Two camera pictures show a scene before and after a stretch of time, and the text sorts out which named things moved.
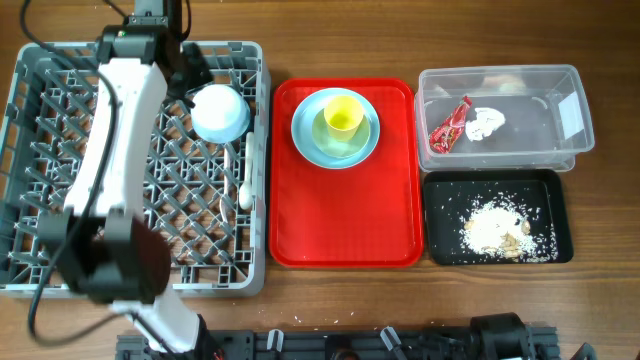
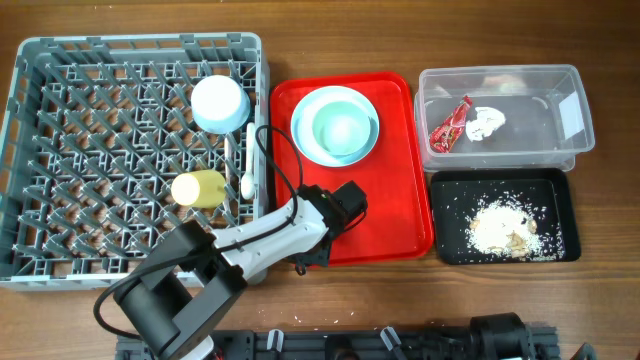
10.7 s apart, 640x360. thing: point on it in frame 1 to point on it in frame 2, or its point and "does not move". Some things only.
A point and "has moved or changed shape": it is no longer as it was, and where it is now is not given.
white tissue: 487,120 does not move
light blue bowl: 220,114 has moved or changed shape
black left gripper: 203,75 to 321,258
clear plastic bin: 546,125 does not move
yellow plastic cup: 343,115 to 204,188
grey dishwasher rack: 212,199 does not move
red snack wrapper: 445,136 does not move
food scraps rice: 507,230 has moved or changed shape
